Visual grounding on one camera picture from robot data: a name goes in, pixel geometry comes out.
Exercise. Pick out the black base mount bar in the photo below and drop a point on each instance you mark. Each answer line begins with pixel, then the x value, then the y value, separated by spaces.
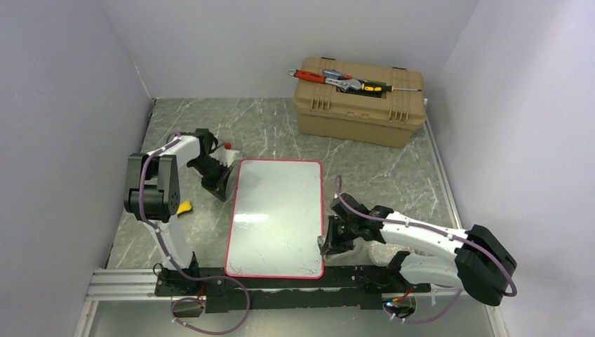
pixel 362 286

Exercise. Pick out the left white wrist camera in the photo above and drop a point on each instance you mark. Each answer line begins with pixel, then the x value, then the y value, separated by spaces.
pixel 227 155

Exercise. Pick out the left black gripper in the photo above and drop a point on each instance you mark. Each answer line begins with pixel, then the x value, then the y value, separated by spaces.
pixel 217 187

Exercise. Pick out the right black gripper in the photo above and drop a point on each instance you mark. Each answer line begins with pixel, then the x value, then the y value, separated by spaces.
pixel 333 244

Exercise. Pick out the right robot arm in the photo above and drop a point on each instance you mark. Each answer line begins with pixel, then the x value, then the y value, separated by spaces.
pixel 473 260

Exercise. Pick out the blue red screwdriver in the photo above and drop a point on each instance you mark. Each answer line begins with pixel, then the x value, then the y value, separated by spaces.
pixel 335 74

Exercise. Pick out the yellow black screwdriver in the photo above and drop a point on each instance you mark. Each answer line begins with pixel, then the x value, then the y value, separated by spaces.
pixel 378 87

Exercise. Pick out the yellow black object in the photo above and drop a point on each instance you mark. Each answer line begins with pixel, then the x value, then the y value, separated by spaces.
pixel 184 207

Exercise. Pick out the red framed whiteboard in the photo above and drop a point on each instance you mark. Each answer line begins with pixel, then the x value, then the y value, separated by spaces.
pixel 276 220

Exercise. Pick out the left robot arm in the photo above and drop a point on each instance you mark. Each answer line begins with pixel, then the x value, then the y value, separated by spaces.
pixel 153 196

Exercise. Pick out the tan plastic toolbox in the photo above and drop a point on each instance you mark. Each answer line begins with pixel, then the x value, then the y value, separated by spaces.
pixel 381 118

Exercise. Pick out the red handled adjustable wrench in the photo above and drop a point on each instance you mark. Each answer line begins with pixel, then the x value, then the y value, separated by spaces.
pixel 343 84

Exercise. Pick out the aluminium rail frame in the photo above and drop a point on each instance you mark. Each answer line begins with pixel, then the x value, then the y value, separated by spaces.
pixel 115 285

